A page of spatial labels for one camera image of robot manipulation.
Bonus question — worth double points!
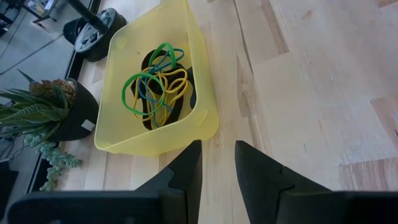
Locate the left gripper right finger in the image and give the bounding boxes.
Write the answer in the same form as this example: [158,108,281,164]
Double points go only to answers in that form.
[235,140,398,224]

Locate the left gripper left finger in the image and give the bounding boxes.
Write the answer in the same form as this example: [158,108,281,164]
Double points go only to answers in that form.
[7,139,203,224]

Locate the green rubber band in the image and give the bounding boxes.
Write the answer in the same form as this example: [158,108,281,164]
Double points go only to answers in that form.
[121,72,167,117]
[147,42,185,72]

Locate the yellow plastic bin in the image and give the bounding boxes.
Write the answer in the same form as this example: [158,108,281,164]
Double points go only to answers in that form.
[94,0,220,157]

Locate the potted succulent plant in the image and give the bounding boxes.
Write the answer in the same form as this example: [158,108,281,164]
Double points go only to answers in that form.
[0,68,100,192]

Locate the black desk lamp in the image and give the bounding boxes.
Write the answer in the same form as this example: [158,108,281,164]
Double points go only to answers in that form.
[63,0,128,62]

